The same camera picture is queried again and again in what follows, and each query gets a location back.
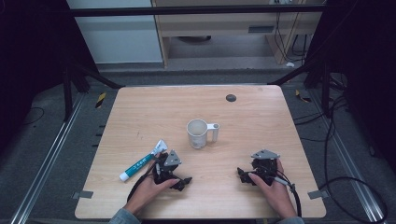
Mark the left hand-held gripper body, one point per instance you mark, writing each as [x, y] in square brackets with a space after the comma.
[168, 169]

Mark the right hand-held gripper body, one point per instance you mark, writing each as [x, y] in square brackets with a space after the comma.
[264, 166]

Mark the white and teal toothpaste tube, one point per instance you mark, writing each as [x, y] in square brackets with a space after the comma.
[138, 165]

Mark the person's left hand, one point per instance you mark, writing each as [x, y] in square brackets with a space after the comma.
[146, 193]

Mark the person's right hand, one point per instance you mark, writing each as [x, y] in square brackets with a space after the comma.
[277, 196]

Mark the grey round table grommet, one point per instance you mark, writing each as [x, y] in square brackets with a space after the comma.
[231, 98]

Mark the yellow and black tape strip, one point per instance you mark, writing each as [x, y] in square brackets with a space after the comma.
[100, 100]
[302, 97]

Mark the small white floor object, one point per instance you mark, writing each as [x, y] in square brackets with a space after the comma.
[290, 64]

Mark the white cabinet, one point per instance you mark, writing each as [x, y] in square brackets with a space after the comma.
[118, 37]

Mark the black curtain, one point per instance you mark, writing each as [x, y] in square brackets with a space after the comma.
[364, 62]
[31, 62]

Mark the light wooden desk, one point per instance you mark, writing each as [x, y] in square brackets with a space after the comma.
[218, 23]

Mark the grey metal table bracket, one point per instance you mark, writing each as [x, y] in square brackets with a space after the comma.
[82, 194]
[318, 194]

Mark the aluminium floor rail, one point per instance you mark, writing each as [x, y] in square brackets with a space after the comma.
[46, 161]
[348, 161]

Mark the black diagonal frame strut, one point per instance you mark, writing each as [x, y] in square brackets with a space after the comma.
[99, 76]
[292, 74]

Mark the black upright frame post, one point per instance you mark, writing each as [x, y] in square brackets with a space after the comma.
[326, 90]
[67, 93]

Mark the black horizontal frame bar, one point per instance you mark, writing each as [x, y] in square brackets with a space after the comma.
[186, 10]

